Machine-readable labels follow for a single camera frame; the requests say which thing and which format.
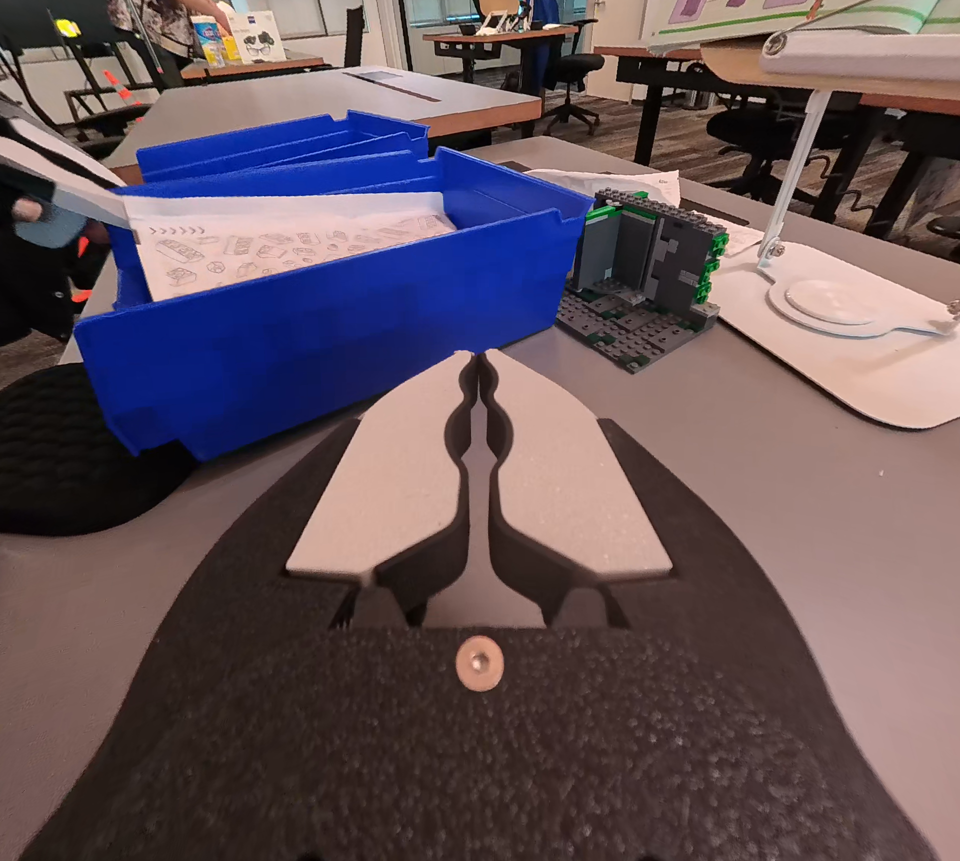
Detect office desk with orange edge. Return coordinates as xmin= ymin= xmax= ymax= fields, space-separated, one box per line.
xmin=592 ymin=43 xmax=960 ymax=240
xmin=422 ymin=23 xmax=581 ymax=88

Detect paper bag with line drawings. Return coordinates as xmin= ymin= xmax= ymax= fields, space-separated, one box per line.
xmin=525 ymin=167 xmax=684 ymax=211
xmin=122 ymin=192 xmax=459 ymax=301

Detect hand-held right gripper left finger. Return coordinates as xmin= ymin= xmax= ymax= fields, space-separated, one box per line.
xmin=285 ymin=351 xmax=481 ymax=628

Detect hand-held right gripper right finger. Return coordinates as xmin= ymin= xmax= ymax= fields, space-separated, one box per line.
xmin=478 ymin=349 xmax=675 ymax=628

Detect grey brick build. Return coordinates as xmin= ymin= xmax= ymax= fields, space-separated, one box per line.
xmin=555 ymin=188 xmax=731 ymax=376

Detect white and wooden book stand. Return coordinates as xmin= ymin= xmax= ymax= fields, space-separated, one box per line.
xmin=701 ymin=0 xmax=960 ymax=432

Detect side desk with small posters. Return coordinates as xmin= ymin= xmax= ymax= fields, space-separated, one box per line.
xmin=180 ymin=9 xmax=326 ymax=84

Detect black mesh chair armrest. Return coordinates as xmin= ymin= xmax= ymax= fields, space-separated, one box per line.
xmin=0 ymin=362 xmax=201 ymax=538

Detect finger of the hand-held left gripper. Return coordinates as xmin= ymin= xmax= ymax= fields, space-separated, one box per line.
xmin=0 ymin=114 xmax=129 ymax=193
xmin=41 ymin=180 xmax=144 ymax=234

